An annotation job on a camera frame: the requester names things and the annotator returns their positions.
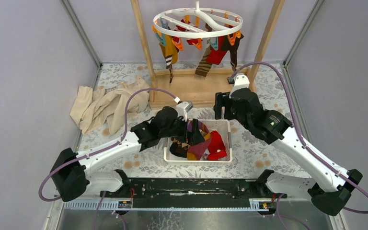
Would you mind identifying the beige crumpled cloth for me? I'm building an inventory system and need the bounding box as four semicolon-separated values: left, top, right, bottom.
69;76;150;134

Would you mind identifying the purple orange striped sock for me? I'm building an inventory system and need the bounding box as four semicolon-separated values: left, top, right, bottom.
187;123;211;161

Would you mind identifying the wooden hanging rack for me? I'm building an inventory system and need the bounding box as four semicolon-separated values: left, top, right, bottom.
131;0;285;109

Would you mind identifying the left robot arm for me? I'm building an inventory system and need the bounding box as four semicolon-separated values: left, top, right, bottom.
50;106;204;202

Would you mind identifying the purple cable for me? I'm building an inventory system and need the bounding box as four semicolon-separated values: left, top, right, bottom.
38;88;182;230
228;62;368;230

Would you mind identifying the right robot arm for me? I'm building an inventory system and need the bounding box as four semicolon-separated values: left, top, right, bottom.
214;88;363;216

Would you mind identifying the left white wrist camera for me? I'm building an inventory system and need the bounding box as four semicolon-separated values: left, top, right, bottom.
174;97;193;121

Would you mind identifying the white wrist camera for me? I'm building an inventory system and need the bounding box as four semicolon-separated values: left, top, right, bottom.
174;97;193;121
227;73;250;97

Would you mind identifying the floral table mat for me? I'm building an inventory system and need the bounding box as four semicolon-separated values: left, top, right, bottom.
76;63;313;179

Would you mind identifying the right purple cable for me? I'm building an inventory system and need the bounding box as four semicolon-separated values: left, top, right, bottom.
228;62;368;230

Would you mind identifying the brown tan striped sock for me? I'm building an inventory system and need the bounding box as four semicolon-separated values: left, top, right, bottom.
195;40;212;77

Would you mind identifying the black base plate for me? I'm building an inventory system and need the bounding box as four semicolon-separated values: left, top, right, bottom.
100;178;279;208

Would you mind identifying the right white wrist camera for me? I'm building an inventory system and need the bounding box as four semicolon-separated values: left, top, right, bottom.
227;73;250;97

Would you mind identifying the mustard yellow sock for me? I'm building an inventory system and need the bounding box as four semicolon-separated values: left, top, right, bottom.
159;35;178;83

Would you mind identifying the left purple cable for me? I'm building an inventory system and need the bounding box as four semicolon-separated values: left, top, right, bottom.
38;88;182;230

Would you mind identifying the white plastic basket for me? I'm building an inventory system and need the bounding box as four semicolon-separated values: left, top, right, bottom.
163;119;233;165

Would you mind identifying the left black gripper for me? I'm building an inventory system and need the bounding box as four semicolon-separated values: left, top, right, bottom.
159;115;205;147

